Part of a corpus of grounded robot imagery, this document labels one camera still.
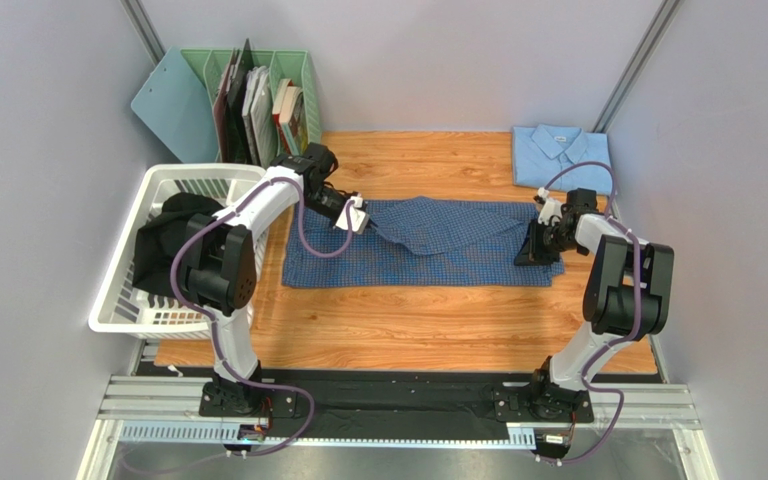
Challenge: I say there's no blue checked long sleeve shirt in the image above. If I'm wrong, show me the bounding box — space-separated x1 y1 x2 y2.
282 196 565 289

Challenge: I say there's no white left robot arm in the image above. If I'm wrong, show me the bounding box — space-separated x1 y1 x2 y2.
169 143 368 415

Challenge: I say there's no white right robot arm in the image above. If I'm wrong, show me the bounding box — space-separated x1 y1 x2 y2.
514 188 674 417

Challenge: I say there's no red spine book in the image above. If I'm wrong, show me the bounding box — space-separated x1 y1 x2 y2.
272 78 308 155

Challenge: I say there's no folded light blue shirt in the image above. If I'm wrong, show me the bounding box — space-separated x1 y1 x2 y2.
512 124 613 196

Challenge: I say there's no white paper folder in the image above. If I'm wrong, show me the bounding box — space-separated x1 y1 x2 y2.
241 66 278 168

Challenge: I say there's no dark brown folder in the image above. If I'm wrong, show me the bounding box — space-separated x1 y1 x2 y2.
213 39 255 165

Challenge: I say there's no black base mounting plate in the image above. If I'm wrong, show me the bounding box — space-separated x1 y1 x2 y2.
139 367 595 441

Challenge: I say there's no black shirt in basket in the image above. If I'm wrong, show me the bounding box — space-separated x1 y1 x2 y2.
132 192 223 298

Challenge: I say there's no light blue clipboard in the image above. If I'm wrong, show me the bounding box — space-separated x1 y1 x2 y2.
130 47 219 164

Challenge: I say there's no white plastic laundry basket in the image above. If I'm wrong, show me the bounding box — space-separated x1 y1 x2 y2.
88 163 266 340

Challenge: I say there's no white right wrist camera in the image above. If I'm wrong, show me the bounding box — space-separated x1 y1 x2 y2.
534 187 563 226

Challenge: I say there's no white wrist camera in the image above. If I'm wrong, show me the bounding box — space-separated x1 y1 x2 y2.
534 187 563 226
335 194 369 235

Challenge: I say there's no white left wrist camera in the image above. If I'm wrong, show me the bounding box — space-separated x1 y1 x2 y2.
335 194 369 235

